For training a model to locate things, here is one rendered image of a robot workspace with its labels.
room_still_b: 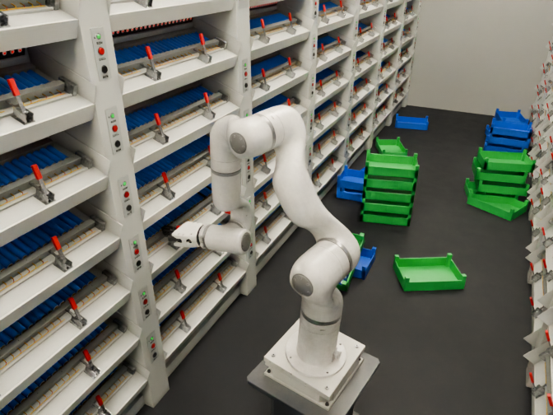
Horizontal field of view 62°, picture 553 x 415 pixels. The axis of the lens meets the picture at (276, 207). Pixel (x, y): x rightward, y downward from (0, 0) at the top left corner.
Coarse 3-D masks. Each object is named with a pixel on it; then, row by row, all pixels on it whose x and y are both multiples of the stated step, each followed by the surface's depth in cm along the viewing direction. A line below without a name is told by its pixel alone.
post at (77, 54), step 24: (96, 0) 107; (96, 24) 109; (48, 48) 112; (72, 48) 109; (96, 72) 112; (96, 96) 114; (120, 96) 121; (96, 120) 116; (120, 120) 122; (96, 144) 120; (120, 168) 126; (120, 216) 130; (120, 240) 133; (144, 240) 142; (120, 264) 138; (144, 264) 145; (120, 312) 150; (144, 336) 153; (144, 360) 156; (168, 384) 173
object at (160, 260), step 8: (208, 216) 180; (216, 216) 182; (224, 216) 187; (216, 224) 184; (160, 240) 162; (152, 248) 158; (168, 248) 160; (184, 248) 165; (152, 256) 155; (160, 256) 156; (168, 256) 157; (176, 256) 162; (152, 264) 146; (160, 264) 153; (168, 264) 159; (152, 272) 150; (160, 272) 156
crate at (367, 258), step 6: (366, 252) 249; (372, 252) 246; (360, 258) 250; (366, 258) 250; (372, 258) 241; (360, 264) 245; (366, 264) 245; (360, 270) 232; (366, 270) 233; (354, 276) 235; (360, 276) 234
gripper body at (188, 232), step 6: (186, 222) 159; (192, 222) 159; (180, 228) 156; (186, 228) 154; (192, 228) 154; (198, 228) 153; (174, 234) 153; (180, 234) 152; (186, 234) 151; (192, 234) 151; (198, 234) 150; (186, 240) 152; (192, 240) 150; (198, 240) 151; (180, 246) 153; (186, 246) 152; (192, 246) 151; (198, 246) 152
